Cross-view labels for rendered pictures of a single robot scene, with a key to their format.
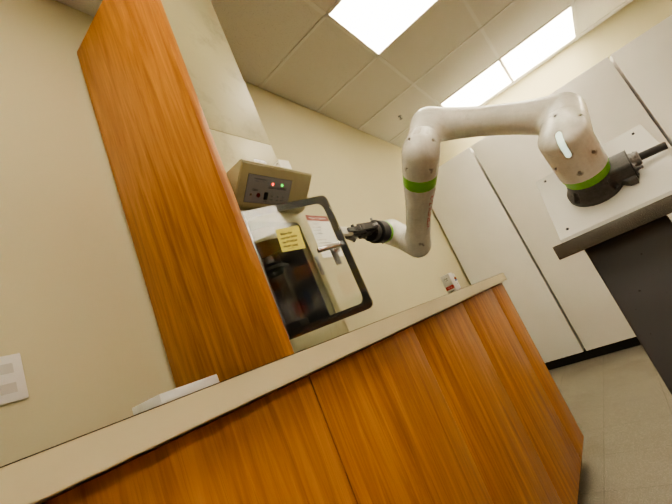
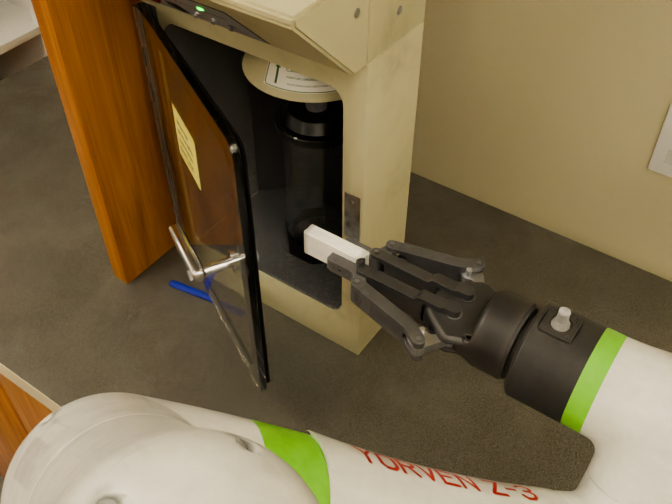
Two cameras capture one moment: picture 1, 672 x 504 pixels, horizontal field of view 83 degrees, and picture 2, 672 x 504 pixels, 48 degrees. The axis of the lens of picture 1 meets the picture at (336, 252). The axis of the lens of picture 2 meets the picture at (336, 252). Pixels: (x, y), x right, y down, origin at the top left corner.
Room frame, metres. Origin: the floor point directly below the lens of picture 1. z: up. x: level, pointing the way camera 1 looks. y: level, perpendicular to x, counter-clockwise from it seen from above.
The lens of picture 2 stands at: (1.29, -0.59, 1.81)
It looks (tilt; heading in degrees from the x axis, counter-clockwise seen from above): 45 degrees down; 92
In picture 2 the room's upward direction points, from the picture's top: straight up
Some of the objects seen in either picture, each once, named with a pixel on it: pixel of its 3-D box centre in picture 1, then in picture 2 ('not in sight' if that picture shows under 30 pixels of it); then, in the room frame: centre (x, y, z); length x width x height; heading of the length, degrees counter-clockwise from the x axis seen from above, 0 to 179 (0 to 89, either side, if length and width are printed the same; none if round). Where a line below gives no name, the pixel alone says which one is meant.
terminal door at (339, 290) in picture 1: (306, 261); (205, 209); (1.11, 0.09, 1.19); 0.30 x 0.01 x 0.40; 119
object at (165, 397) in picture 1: (178, 398); not in sight; (0.93, 0.49, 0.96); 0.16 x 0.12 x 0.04; 151
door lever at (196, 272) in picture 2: (329, 248); (201, 248); (1.12, 0.01, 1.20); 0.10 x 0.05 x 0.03; 119
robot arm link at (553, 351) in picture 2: (377, 230); (552, 356); (1.47, -0.18, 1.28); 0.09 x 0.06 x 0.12; 57
